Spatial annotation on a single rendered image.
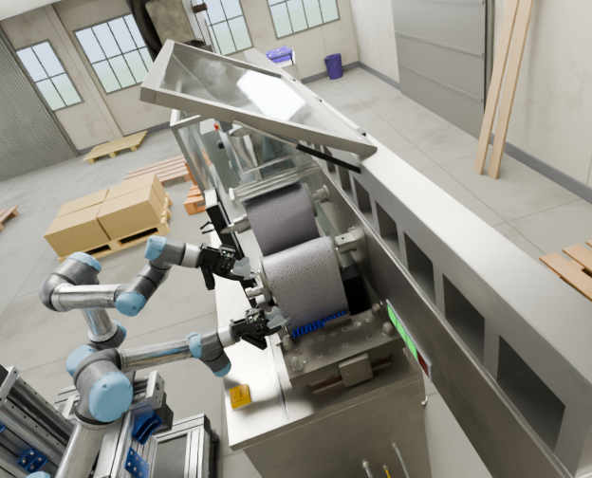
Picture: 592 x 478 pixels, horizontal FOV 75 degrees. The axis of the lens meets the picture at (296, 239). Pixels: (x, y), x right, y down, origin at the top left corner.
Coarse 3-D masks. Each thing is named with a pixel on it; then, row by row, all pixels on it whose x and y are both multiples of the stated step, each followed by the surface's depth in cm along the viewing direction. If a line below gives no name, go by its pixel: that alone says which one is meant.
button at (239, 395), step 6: (246, 384) 139; (234, 390) 139; (240, 390) 138; (246, 390) 137; (234, 396) 136; (240, 396) 136; (246, 396) 135; (234, 402) 135; (240, 402) 134; (246, 402) 135; (234, 408) 135
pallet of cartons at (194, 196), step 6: (186, 162) 480; (186, 168) 485; (192, 186) 500; (192, 192) 486; (198, 192) 480; (192, 198) 469; (198, 198) 464; (186, 204) 463; (192, 204) 463; (186, 210) 468; (192, 210) 468; (198, 210) 470; (204, 210) 468
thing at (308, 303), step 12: (336, 276) 132; (300, 288) 131; (312, 288) 132; (324, 288) 134; (336, 288) 135; (276, 300) 131; (288, 300) 133; (300, 300) 134; (312, 300) 135; (324, 300) 136; (336, 300) 138; (288, 312) 136; (300, 312) 137; (312, 312) 138; (324, 312) 140; (336, 312) 141; (300, 324) 140
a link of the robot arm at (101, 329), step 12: (72, 264) 138; (84, 264) 140; (96, 264) 144; (60, 276) 133; (72, 276) 136; (84, 276) 139; (96, 276) 146; (84, 312) 151; (96, 312) 153; (96, 324) 157; (108, 324) 162; (120, 324) 172; (96, 336) 161; (108, 336) 162; (120, 336) 170; (108, 348) 164
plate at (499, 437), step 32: (352, 224) 126; (384, 256) 101; (384, 288) 114; (416, 288) 85; (416, 320) 92; (448, 352) 78; (448, 384) 86; (480, 384) 68; (480, 416) 73; (512, 416) 60; (480, 448) 80; (512, 448) 64
